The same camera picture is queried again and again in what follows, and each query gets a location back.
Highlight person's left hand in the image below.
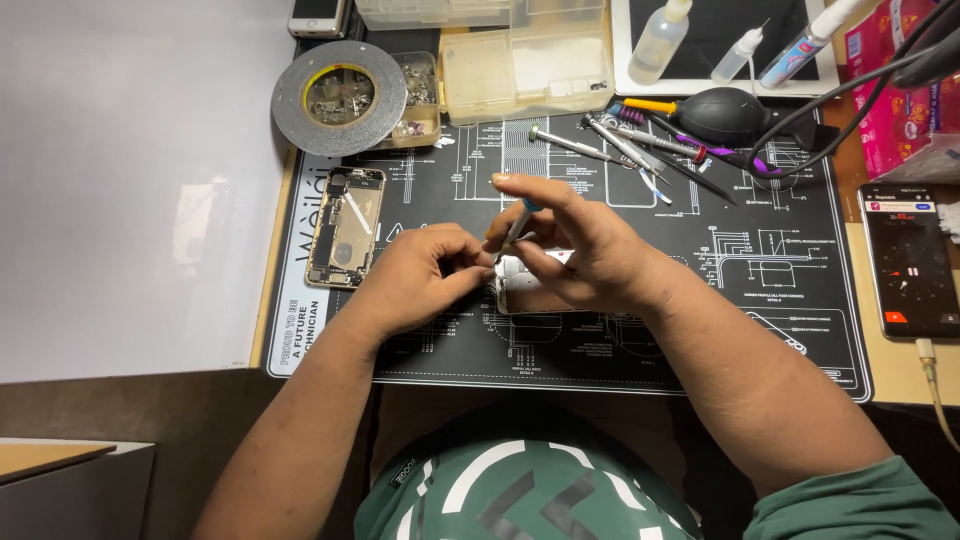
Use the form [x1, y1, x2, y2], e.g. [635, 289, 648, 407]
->
[351, 222, 497, 343]

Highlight person's right hand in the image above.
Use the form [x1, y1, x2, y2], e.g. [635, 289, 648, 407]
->
[483, 172, 677, 317]

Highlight blue precision screwdriver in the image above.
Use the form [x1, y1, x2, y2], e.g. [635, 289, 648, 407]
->
[492, 196, 543, 265]

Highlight white phone screen assembly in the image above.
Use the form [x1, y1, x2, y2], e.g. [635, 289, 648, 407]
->
[494, 249, 595, 316]

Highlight gold open phone housing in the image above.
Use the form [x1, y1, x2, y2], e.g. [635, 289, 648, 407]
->
[303, 165, 388, 291]

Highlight blue white pull strip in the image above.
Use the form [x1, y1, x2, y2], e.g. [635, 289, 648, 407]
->
[638, 168, 675, 206]

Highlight black printed repair mat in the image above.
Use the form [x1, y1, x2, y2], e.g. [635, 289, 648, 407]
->
[265, 96, 876, 405]

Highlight silver screwdriver black cap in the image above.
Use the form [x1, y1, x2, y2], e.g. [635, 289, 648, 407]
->
[579, 113, 674, 188]

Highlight silver screwdriver green cap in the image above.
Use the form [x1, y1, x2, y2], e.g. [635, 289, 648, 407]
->
[528, 123, 625, 164]

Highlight black tweezers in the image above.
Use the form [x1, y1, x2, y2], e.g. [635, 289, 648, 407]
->
[643, 148, 741, 207]

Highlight silver screwdriver red cap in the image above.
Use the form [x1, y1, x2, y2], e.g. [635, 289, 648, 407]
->
[611, 123, 708, 163]

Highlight small clear screw box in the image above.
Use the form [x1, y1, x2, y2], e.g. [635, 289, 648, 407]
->
[384, 50, 444, 150]

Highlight black air blower orange nozzle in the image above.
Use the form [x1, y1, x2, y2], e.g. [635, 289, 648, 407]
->
[623, 86, 775, 148]

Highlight pile of small metal parts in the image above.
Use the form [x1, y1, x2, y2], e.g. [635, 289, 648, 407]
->
[307, 69, 376, 126]

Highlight large clear organizer box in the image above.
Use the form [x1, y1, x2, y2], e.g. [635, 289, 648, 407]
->
[438, 6, 617, 126]

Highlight grey adhesive tape roll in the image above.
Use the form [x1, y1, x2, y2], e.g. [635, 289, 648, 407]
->
[270, 39, 409, 158]

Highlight clear squeeze bottle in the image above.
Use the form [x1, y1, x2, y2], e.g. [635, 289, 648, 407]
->
[627, 0, 693, 86]

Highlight small needle tip bottle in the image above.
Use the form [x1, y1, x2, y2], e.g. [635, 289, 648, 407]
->
[710, 20, 771, 86]

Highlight black brush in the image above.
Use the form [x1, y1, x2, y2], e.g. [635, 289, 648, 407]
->
[772, 118, 842, 156]

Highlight green printed shirt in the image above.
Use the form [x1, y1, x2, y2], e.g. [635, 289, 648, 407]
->
[351, 438, 960, 540]

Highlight clear plastic storage case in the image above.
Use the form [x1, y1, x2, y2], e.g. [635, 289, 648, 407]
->
[353, 0, 520, 32]

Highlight white smartphone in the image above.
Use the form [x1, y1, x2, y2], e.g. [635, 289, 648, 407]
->
[287, 0, 348, 39]

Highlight white glue tube blue label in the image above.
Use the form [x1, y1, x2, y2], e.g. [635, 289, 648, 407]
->
[758, 0, 873, 90]

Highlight white tablet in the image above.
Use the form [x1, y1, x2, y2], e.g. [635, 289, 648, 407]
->
[610, 0, 842, 99]

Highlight white board panel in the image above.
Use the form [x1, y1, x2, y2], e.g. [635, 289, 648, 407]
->
[0, 0, 299, 385]

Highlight black smartphone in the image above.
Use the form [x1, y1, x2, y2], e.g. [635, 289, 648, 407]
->
[856, 181, 960, 341]

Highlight pink printed packet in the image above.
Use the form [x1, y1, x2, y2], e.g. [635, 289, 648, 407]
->
[843, 0, 960, 182]

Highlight clear plastic bag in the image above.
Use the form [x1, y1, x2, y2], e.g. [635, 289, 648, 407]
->
[872, 133, 960, 186]

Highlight grey cardboard box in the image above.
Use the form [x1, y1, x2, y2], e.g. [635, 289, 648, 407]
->
[0, 438, 157, 540]

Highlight black cable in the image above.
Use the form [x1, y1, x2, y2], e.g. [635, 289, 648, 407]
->
[741, 0, 960, 179]

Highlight beige charging cable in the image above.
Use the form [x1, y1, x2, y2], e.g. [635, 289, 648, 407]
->
[914, 337, 960, 456]

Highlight black tool handle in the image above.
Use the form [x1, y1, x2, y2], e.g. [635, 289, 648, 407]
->
[891, 28, 960, 90]

